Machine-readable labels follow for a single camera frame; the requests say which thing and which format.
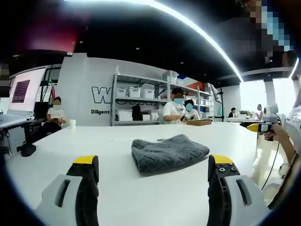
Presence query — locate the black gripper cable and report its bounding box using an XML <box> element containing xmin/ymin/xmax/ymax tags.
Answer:
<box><xmin>260</xmin><ymin>140</ymin><xmax>281</xmax><ymax>192</ymax></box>

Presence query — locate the wooden tray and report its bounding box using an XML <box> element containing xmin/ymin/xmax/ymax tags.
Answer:
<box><xmin>186</xmin><ymin>119</ymin><xmax>214</xmax><ymax>126</ymax></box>

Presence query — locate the black appliance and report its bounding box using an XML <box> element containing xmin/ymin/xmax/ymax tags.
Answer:
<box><xmin>131</xmin><ymin>104</ymin><xmax>144</xmax><ymax>121</ymax></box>

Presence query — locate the grey towel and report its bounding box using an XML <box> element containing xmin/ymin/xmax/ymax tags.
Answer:
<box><xmin>131</xmin><ymin>134</ymin><xmax>210</xmax><ymax>177</ymax></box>

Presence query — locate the large display screen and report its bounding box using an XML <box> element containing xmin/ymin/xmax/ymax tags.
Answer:
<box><xmin>6</xmin><ymin>66</ymin><xmax>48</xmax><ymax>112</ymax></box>

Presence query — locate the person's white shirt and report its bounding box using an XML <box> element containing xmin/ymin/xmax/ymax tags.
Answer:
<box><xmin>282</xmin><ymin>89</ymin><xmax>301</xmax><ymax>153</ymax></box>

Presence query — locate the side desk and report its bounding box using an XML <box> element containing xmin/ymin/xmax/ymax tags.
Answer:
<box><xmin>0</xmin><ymin>116</ymin><xmax>46</xmax><ymax>151</ymax></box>

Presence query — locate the group of white storage bins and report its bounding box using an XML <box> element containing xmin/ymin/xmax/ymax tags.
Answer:
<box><xmin>116</xmin><ymin>70</ymin><xmax>214</xmax><ymax>119</ymax></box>

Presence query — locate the person's right hand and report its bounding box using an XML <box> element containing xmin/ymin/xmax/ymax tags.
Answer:
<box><xmin>263</xmin><ymin>123</ymin><xmax>289</xmax><ymax>142</ymax></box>

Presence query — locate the ceiling light strip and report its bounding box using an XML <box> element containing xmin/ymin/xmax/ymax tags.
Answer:
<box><xmin>65</xmin><ymin>0</ymin><xmax>245</xmax><ymax>83</ymax></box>

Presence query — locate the grey metal shelf rack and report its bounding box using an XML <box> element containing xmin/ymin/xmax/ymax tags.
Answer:
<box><xmin>110</xmin><ymin>65</ymin><xmax>215</xmax><ymax>127</ymax></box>

